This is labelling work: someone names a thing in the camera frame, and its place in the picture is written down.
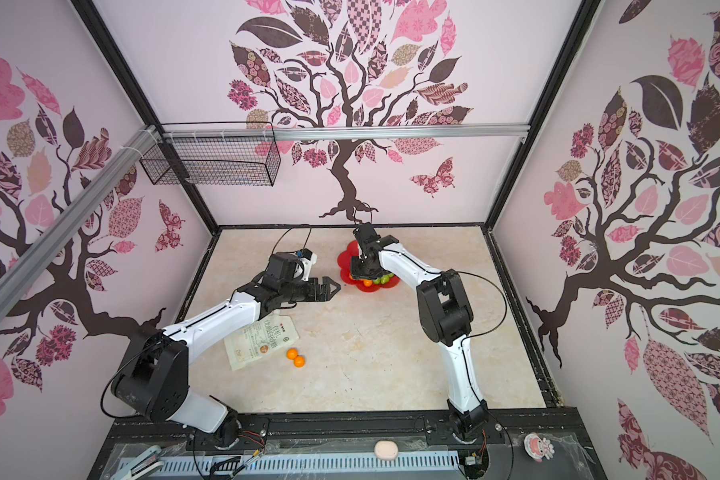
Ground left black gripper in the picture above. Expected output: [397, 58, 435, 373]
[281, 276, 341, 303]

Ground aluminium rail back wall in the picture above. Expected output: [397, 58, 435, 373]
[162, 123, 530, 141]

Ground white printed snack pouch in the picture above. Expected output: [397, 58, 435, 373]
[224, 312, 299, 371]

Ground black wire mesh basket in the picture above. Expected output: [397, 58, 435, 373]
[140, 120, 281, 187]

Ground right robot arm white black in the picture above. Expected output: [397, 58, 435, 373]
[350, 224, 488, 440]

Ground white stapler tool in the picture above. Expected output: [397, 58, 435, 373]
[111, 445, 164, 480]

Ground white vented cable duct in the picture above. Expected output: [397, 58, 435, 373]
[116, 451, 461, 480]

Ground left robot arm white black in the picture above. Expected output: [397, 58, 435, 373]
[107, 249, 341, 449]

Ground red flower-shaped fruit bowl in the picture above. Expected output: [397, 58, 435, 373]
[337, 241, 400, 293]

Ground aluminium rail wall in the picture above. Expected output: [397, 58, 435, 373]
[0, 125, 160, 322]
[162, 123, 530, 141]

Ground aluminium rail left wall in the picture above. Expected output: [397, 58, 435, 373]
[0, 125, 160, 322]

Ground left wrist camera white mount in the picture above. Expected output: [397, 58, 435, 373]
[296, 248, 317, 281]

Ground round pink cartoon sticker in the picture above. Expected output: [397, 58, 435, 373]
[523, 433, 555, 463]

